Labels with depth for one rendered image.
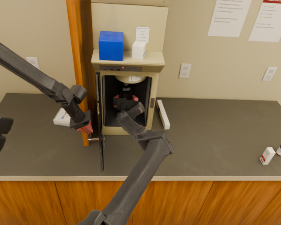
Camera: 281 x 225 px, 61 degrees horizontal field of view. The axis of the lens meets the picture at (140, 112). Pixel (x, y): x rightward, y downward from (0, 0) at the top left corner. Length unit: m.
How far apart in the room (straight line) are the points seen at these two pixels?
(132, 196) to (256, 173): 1.00
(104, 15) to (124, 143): 0.73
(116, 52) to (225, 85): 1.09
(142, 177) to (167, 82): 1.20
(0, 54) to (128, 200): 0.60
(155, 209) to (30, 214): 0.81
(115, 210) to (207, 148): 1.00
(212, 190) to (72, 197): 0.84
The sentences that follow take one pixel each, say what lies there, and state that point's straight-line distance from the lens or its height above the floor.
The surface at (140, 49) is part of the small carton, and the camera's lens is 1.07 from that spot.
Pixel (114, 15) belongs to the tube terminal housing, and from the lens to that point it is 1.10.
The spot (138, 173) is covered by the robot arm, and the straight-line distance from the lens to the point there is 0.68.
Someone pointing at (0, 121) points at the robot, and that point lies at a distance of 0.49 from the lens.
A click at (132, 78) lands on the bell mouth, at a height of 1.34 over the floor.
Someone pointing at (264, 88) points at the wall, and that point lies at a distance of 2.09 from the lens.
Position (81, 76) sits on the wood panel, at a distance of 1.14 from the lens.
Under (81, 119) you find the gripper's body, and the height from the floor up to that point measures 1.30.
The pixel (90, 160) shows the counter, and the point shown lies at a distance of 1.38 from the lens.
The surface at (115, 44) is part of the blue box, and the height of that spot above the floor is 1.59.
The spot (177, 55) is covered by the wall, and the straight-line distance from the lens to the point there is 1.69.
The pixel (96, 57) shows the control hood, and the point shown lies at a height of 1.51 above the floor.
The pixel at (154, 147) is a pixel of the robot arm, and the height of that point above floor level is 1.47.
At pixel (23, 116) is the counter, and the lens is 1.73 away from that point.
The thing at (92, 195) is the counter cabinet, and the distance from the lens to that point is 1.53.
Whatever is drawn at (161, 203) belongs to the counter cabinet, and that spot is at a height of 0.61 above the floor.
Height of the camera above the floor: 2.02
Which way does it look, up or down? 41 degrees down
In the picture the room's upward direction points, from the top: 5 degrees clockwise
